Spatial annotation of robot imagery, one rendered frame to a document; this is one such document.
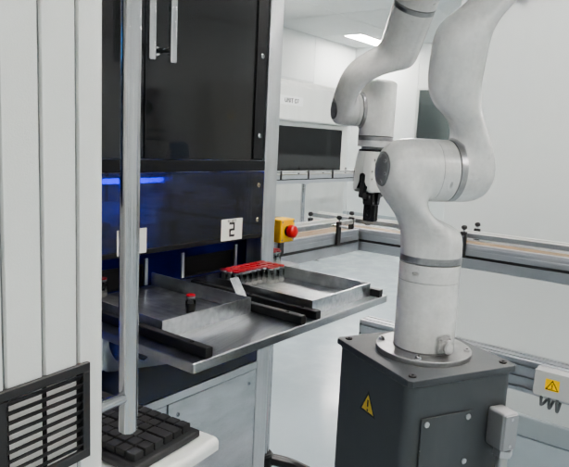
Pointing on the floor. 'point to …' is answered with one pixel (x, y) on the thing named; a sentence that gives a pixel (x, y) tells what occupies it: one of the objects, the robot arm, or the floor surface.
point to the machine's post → (263, 248)
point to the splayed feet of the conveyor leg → (281, 460)
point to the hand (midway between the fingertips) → (370, 212)
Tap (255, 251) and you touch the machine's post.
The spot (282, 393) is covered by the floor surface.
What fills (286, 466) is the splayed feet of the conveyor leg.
